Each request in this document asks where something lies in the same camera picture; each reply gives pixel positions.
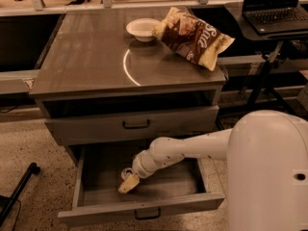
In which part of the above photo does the red coke can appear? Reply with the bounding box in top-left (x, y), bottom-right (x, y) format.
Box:
top-left (120, 167), bottom-right (140, 194)

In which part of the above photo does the black stand leg left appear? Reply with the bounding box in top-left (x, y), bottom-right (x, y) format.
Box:
top-left (0, 163), bottom-right (40, 226)

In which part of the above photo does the brown chip bag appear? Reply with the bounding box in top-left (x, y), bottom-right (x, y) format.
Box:
top-left (152, 7), bottom-right (235, 71)

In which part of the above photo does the white bowl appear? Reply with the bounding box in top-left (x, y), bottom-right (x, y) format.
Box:
top-left (126, 18), bottom-right (160, 42)

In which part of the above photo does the black laptop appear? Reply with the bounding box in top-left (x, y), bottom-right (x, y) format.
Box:
top-left (242, 0), bottom-right (308, 35)

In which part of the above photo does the grey drawer cabinet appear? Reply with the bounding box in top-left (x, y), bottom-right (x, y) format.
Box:
top-left (29, 6), bottom-right (227, 166)

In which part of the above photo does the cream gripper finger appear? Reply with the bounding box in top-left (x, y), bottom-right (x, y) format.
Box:
top-left (118, 174), bottom-right (140, 193)

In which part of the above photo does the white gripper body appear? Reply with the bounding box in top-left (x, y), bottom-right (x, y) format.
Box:
top-left (132, 151), bottom-right (154, 179)

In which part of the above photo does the open grey middle drawer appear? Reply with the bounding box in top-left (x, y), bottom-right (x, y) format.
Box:
top-left (59, 140), bottom-right (224, 227)

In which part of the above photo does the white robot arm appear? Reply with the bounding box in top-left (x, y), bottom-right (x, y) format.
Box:
top-left (118, 110), bottom-right (308, 231)

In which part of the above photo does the black laptop stand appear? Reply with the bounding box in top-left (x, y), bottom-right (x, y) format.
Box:
top-left (224, 2), bottom-right (308, 119)

